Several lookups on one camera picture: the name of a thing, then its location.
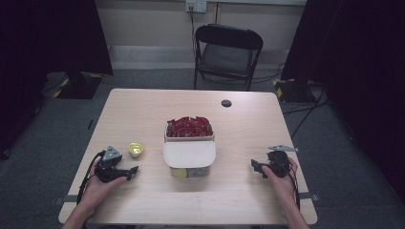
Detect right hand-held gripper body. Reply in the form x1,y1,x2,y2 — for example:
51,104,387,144
259,144,300,179

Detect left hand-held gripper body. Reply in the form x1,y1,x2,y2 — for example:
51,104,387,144
94,145,132,184

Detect white storage box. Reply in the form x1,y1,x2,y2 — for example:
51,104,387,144
162,121,217,179

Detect white box lid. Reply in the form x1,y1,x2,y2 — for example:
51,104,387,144
162,140,217,169

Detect person's left hand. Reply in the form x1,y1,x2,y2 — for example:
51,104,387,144
78,157,128,212

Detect person's right hand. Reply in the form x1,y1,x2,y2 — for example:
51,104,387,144
261,156,301,205

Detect grey tape strip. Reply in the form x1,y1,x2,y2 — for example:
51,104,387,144
53,194,80,205
299,191,321,202

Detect black stand base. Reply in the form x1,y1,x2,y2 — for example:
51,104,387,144
271,77,317,104
53,71,105,100

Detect black folding chair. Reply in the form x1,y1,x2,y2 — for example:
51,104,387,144
193,23,265,93

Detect dark curtain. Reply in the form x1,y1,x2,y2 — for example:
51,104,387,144
0,0,115,160
280,0,405,206

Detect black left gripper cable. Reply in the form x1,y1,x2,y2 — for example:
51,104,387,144
76,150,107,204

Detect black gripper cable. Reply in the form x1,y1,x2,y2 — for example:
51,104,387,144
76,150,107,204
286,165,302,212

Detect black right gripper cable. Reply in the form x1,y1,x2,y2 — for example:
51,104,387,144
286,165,302,212

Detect black floor cables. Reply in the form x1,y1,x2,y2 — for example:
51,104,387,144
282,85,330,139

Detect black wall socket cable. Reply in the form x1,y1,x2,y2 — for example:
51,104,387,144
189,6,199,60

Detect white wall socket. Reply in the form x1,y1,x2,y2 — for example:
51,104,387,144
185,0,208,14

